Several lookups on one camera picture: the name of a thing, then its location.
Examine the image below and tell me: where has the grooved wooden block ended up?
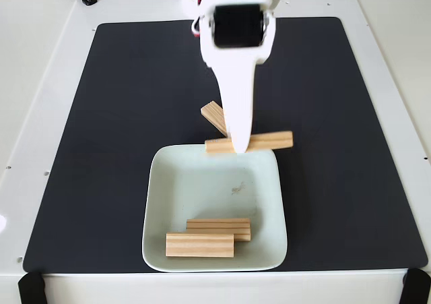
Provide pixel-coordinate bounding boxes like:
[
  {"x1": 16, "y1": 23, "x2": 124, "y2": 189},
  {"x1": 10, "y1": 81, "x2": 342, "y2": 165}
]
[
  {"x1": 186, "y1": 218, "x2": 252, "y2": 243},
  {"x1": 204, "y1": 130, "x2": 294, "y2": 154},
  {"x1": 200, "y1": 100, "x2": 230, "y2": 139},
  {"x1": 165, "y1": 233, "x2": 236, "y2": 258}
]

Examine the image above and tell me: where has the pale green square plate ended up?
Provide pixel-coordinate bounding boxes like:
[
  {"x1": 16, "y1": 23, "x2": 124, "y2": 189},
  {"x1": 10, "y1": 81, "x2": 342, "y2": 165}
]
[{"x1": 141, "y1": 143, "x2": 289, "y2": 273}]

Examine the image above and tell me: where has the black table mat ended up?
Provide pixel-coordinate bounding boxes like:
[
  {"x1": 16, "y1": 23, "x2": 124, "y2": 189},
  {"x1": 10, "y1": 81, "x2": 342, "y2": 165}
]
[{"x1": 22, "y1": 16, "x2": 429, "y2": 274}]

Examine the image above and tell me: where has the red white black servo cable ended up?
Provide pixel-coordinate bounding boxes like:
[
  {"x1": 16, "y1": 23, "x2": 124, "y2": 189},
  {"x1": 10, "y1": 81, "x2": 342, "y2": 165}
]
[{"x1": 191, "y1": 0, "x2": 207, "y2": 38}]

